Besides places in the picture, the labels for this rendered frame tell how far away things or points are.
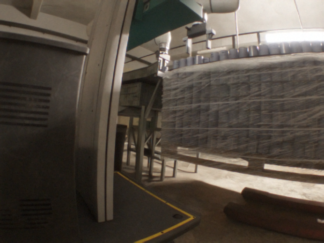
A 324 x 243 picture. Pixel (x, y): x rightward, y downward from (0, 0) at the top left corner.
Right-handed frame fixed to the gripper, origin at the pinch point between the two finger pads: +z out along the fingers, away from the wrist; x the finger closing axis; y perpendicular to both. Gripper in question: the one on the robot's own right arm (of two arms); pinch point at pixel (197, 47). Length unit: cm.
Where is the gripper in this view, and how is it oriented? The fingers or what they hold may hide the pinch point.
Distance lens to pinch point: 92.3
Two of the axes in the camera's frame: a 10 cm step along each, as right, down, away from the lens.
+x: 6.6, 0.7, -7.5
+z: -1.0, 10.0, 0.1
